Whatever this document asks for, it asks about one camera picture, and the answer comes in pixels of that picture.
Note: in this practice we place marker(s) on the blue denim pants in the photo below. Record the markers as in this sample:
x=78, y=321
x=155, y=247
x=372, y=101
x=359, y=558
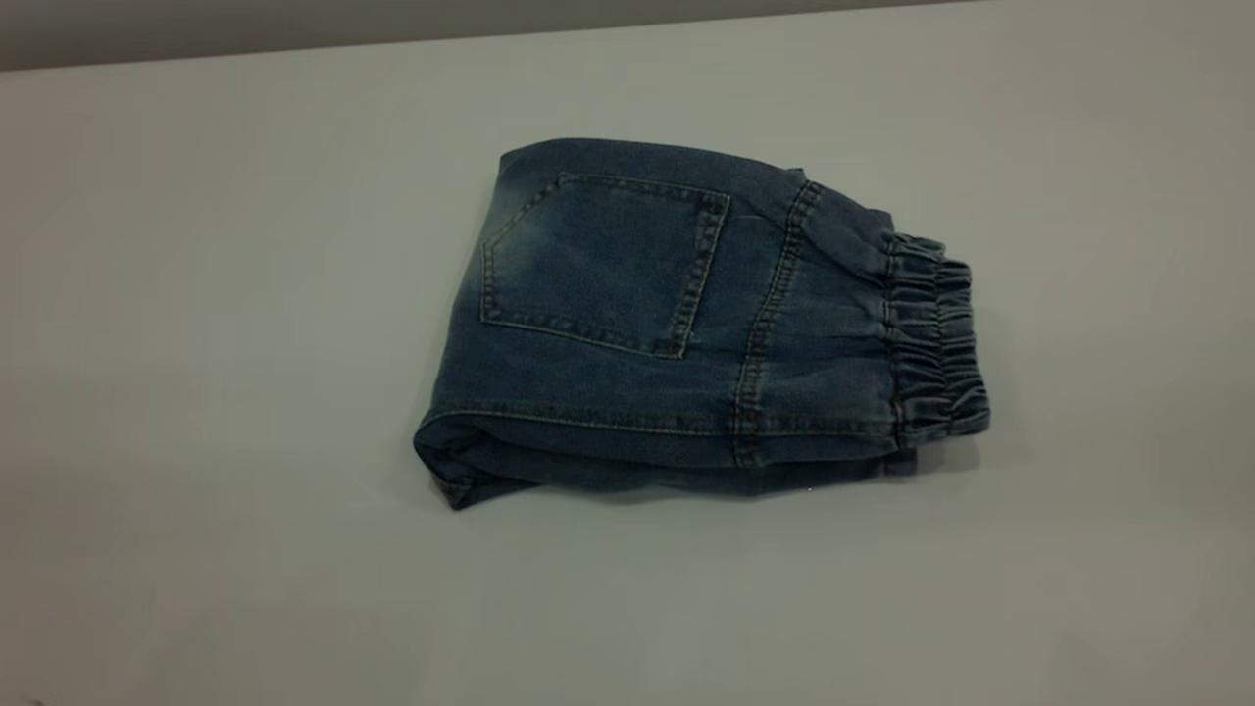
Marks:
x=686, y=324

